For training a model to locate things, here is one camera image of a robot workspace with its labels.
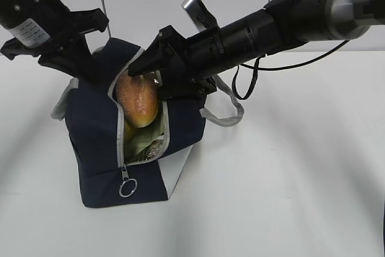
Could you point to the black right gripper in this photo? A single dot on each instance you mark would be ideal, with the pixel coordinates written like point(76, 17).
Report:
point(185, 63)

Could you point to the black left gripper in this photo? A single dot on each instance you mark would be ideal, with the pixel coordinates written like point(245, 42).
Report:
point(55, 37)

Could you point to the brown bread roll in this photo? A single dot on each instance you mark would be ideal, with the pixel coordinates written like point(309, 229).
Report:
point(138, 97)

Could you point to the navy blue lunch bag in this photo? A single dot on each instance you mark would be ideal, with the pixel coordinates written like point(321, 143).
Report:
point(95, 123)

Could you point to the yellow banana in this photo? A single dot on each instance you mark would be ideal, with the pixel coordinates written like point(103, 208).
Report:
point(129, 131)

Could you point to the green lidded glass container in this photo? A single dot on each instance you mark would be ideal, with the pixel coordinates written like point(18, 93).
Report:
point(145, 144)

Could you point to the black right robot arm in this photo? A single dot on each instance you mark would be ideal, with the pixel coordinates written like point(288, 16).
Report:
point(286, 24)

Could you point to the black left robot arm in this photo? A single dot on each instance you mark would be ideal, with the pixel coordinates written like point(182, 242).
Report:
point(7, 5)

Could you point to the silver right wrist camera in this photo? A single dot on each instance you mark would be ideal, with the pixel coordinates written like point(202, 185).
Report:
point(199, 15)

